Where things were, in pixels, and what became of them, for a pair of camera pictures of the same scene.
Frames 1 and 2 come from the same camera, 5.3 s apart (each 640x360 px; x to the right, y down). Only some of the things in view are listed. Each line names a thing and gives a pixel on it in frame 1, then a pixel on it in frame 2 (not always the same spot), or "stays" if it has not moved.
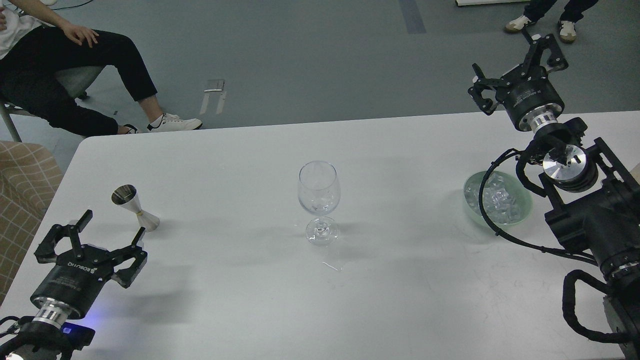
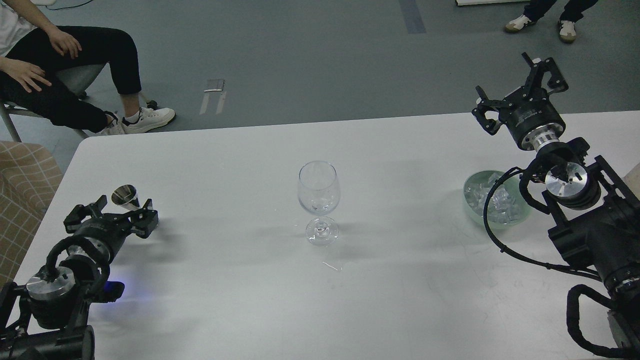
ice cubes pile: x=500 y=206 stays
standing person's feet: x=572 y=10 stays
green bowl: x=507 y=201 stays
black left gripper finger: x=46 y=253 to x=79 y=213
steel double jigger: x=126 y=195 stays
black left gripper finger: x=125 y=277 to x=144 y=220
